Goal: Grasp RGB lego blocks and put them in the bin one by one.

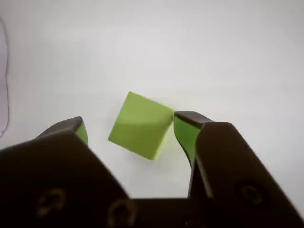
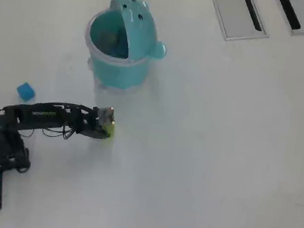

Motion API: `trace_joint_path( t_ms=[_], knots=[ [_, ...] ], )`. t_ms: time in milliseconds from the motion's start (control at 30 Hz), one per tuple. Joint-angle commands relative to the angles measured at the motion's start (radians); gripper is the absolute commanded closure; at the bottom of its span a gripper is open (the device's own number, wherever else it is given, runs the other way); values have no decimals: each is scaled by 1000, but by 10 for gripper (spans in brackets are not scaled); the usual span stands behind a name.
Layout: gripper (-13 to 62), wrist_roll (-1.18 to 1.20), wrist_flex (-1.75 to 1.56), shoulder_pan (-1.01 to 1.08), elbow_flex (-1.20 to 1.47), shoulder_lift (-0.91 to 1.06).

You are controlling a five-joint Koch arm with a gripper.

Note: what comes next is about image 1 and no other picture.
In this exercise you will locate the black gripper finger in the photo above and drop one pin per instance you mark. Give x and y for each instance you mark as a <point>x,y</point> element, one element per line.
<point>237,178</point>
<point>59,171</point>

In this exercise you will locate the green lego block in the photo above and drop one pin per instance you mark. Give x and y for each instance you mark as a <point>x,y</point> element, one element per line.
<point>140,126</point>

